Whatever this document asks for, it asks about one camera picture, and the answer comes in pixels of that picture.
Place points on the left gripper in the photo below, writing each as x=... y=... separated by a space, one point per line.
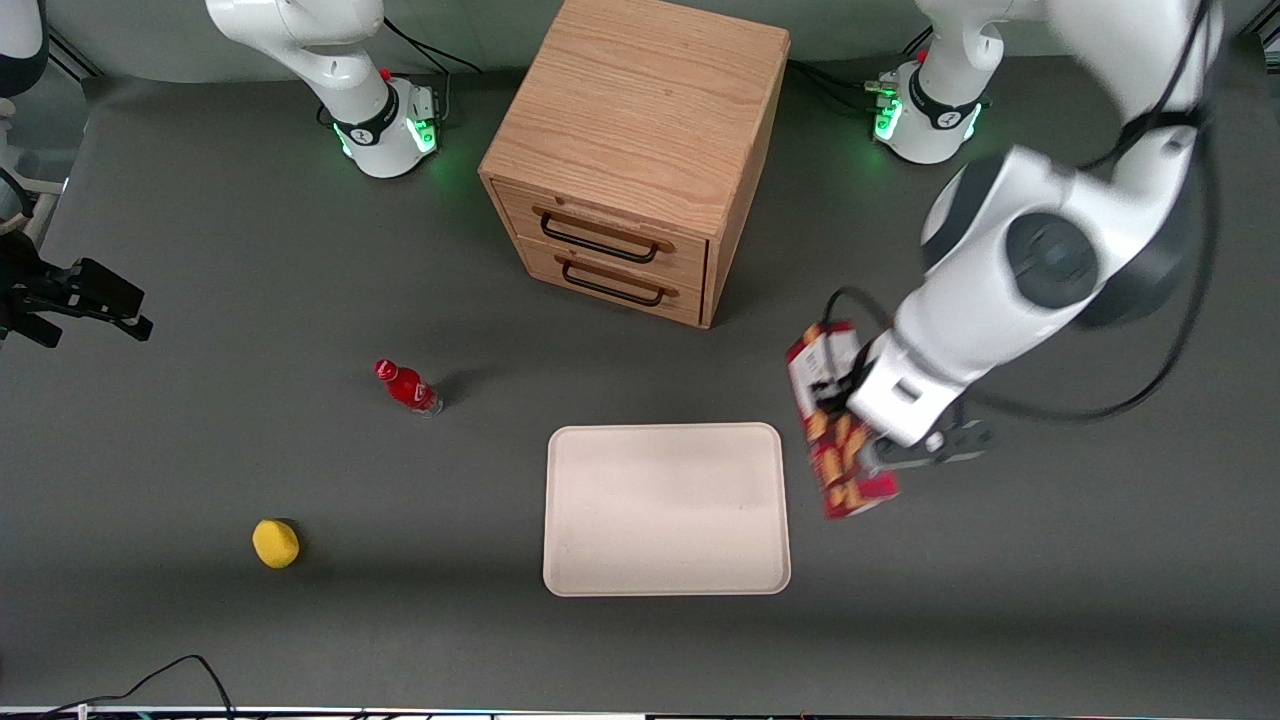
x=838 y=384

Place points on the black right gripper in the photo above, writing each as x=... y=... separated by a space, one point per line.
x=28 y=280

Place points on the red cookie box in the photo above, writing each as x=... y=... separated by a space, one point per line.
x=835 y=480

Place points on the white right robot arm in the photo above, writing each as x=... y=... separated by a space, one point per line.
x=340 y=55

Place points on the beige rectangular tray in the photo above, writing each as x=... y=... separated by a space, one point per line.
x=665 y=510

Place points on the yellow lemon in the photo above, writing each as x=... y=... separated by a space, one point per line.
x=275 y=544

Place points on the narrow wooden drawer front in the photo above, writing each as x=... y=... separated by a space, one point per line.
x=690 y=300

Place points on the small red soda bottle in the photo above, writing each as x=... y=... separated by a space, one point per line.
x=405 y=385

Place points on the wide wooden drawer front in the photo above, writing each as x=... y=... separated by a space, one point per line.
x=690 y=255

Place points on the wooden two-drawer cabinet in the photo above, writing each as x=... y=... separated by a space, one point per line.
x=640 y=95

